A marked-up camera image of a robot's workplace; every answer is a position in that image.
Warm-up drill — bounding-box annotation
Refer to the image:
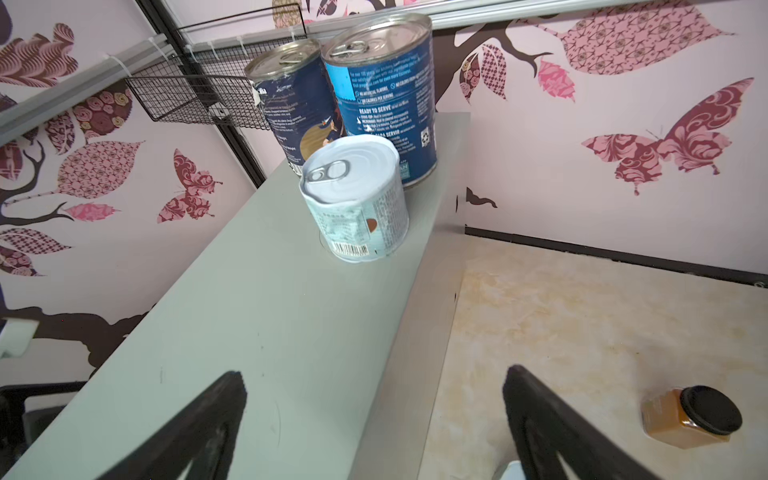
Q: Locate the patterned can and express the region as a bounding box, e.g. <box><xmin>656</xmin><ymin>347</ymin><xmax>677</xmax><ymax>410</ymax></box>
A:
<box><xmin>299</xmin><ymin>134</ymin><xmax>409</xmax><ymax>263</ymax></box>

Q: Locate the diagonal aluminium bar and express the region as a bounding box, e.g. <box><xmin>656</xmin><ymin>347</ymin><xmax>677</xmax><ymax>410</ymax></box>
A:
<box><xmin>1</xmin><ymin>34</ymin><xmax>174</xmax><ymax>144</ymax></box>

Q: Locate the black wire basket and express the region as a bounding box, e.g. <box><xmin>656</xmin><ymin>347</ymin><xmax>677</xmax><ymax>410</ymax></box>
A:
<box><xmin>126</xmin><ymin>1</ymin><xmax>307</xmax><ymax>130</ymax></box>

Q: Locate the grey metal cabinet counter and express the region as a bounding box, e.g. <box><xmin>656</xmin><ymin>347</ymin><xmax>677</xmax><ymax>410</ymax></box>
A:
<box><xmin>9</xmin><ymin>113</ymin><xmax>470</xmax><ymax>479</ymax></box>

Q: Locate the horizontal aluminium bar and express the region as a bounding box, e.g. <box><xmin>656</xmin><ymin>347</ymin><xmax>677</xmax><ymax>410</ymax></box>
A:
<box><xmin>179</xmin><ymin>0</ymin><xmax>661</xmax><ymax>49</ymax></box>

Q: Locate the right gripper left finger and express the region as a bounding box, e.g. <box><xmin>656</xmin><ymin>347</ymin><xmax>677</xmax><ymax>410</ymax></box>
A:
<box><xmin>101</xmin><ymin>371</ymin><xmax>247</xmax><ymax>480</ymax></box>

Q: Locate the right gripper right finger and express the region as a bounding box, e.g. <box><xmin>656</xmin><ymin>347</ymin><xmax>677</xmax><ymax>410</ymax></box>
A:
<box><xmin>502</xmin><ymin>365</ymin><xmax>656</xmax><ymax>479</ymax></box>

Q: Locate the blue label tin can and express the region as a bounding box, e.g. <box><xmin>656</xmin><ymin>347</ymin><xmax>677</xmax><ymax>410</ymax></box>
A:
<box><xmin>321</xmin><ymin>13</ymin><xmax>437</xmax><ymax>187</ymax></box>

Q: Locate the amber jar black lid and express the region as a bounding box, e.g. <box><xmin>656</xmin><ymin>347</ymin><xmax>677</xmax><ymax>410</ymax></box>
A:
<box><xmin>640</xmin><ymin>385</ymin><xmax>743</xmax><ymax>449</ymax></box>

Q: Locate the dark label tin can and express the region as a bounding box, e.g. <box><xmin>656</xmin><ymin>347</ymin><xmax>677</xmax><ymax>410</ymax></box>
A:
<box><xmin>245</xmin><ymin>39</ymin><xmax>345</xmax><ymax>175</ymax></box>

